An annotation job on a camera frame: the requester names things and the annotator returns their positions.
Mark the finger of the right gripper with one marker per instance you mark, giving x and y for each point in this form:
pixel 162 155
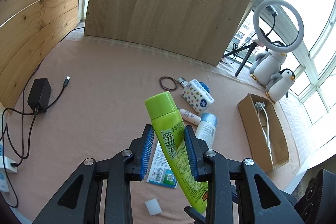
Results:
pixel 195 215

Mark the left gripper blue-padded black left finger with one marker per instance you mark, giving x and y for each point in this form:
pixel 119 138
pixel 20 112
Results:
pixel 78 200

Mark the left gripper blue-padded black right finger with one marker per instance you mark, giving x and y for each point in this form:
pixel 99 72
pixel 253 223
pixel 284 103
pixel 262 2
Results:
pixel 240 182

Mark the blue-white packet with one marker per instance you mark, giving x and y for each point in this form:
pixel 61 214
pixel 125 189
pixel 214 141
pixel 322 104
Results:
pixel 160 172

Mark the white massage roller grey balls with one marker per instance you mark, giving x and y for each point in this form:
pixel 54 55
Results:
pixel 260 108

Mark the white bottle light-blue cap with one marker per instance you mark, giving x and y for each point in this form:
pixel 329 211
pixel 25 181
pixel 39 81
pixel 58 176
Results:
pixel 206 129

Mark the green tube bottle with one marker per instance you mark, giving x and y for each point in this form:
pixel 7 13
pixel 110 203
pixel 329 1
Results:
pixel 169 128

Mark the small pink white tube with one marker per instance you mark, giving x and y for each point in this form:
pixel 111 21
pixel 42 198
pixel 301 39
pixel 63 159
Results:
pixel 190 117

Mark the white eraser block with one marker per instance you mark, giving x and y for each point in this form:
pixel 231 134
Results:
pixel 153 207

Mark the white power strip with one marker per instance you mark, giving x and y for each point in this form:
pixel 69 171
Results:
pixel 3 178

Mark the cardboard box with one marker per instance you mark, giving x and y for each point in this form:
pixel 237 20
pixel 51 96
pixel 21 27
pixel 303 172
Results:
pixel 253 129

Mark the black power adapter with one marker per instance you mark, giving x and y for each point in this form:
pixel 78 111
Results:
pixel 39 96

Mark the small plush penguin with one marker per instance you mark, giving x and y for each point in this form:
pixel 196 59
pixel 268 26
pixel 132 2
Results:
pixel 279 84

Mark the patterned white tissue pack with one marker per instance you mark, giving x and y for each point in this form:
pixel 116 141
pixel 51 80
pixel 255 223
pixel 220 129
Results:
pixel 197 96

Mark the blue round lid tin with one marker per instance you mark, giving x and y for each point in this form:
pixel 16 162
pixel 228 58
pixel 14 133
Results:
pixel 206 88

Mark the large plush penguin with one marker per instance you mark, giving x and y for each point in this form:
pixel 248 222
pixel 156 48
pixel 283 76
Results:
pixel 266 64

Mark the pine slat board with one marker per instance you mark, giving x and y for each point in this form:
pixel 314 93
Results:
pixel 29 31

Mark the oak veneer board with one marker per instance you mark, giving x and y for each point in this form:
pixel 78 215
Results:
pixel 199 29

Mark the white wall charger plug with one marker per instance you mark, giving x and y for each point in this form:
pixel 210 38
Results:
pixel 8 164

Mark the white ring light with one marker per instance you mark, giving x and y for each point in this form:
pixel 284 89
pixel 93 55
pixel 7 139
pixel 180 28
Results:
pixel 280 49

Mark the webcam in ring light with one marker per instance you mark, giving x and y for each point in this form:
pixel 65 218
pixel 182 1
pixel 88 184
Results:
pixel 272 10

